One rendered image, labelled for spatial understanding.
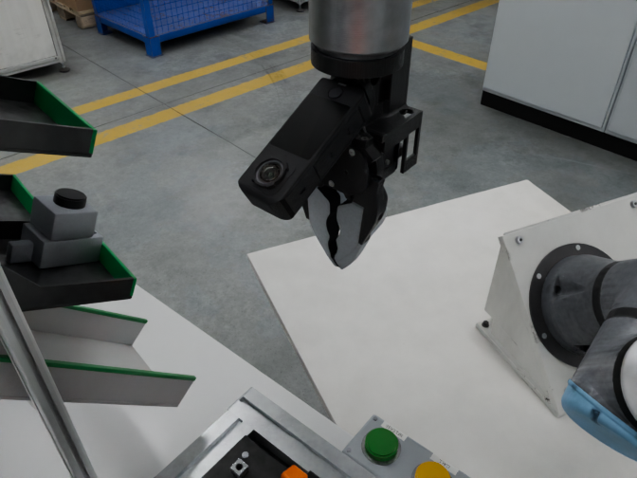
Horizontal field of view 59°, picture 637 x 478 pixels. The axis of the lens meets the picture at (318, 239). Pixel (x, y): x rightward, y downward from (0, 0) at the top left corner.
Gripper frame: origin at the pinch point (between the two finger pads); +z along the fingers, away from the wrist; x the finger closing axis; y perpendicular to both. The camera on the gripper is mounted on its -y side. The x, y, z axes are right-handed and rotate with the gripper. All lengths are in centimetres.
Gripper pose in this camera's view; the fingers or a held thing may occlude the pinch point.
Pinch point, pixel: (336, 260)
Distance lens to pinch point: 53.8
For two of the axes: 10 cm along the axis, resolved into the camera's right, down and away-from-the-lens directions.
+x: -7.7, -3.9, 5.0
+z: 0.0, 7.9, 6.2
